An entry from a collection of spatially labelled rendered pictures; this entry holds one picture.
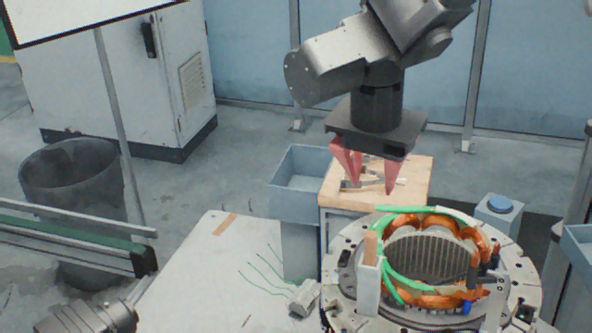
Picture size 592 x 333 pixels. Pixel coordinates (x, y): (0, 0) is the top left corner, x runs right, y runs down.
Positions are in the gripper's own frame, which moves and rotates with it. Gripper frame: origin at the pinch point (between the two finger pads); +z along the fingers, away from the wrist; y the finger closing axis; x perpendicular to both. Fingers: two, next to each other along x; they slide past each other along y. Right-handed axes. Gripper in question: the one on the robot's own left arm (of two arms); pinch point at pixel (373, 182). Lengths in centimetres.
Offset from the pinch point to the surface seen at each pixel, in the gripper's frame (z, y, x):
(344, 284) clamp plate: 20.7, -3.9, 0.6
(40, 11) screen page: 5, -98, 35
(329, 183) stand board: 26.4, -18.8, 27.6
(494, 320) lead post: 17.1, 16.9, 0.3
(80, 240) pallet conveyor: 58, -86, 15
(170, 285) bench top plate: 55, -52, 11
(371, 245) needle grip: 8.7, 0.8, -1.7
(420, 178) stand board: 26.6, -3.3, 36.3
